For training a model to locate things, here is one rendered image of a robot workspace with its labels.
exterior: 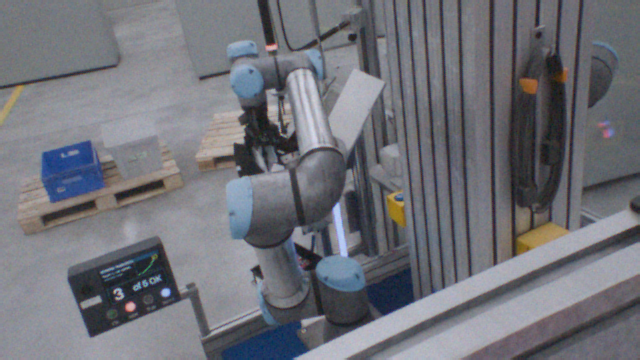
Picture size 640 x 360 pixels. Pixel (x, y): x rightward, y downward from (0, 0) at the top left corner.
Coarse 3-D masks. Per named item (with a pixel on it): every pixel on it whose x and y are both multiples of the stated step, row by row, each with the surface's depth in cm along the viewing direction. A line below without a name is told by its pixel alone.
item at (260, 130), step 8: (240, 104) 152; (264, 104) 151; (248, 112) 154; (256, 112) 149; (264, 112) 151; (256, 120) 150; (264, 120) 153; (248, 128) 154; (256, 128) 152; (264, 128) 151; (272, 128) 152; (248, 136) 156; (256, 136) 153; (264, 136) 154; (272, 136) 153; (256, 144) 152; (264, 144) 154; (272, 144) 154
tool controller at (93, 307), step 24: (144, 240) 178; (96, 264) 167; (120, 264) 167; (144, 264) 169; (168, 264) 172; (72, 288) 163; (96, 288) 166; (144, 288) 170; (168, 288) 173; (96, 312) 167; (120, 312) 169; (144, 312) 171
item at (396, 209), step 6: (396, 192) 212; (402, 192) 211; (390, 198) 209; (390, 204) 210; (396, 204) 205; (402, 204) 203; (390, 210) 211; (396, 210) 207; (402, 210) 203; (390, 216) 213; (396, 216) 208; (402, 216) 204; (396, 222) 210; (402, 222) 206
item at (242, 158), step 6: (234, 144) 257; (240, 144) 252; (234, 150) 257; (240, 150) 253; (234, 156) 258; (240, 156) 254; (246, 156) 250; (240, 162) 255; (246, 162) 251; (252, 162) 248; (264, 162) 243; (246, 168) 253; (252, 168) 250; (258, 168) 247; (240, 174) 257; (246, 174) 254; (252, 174) 252
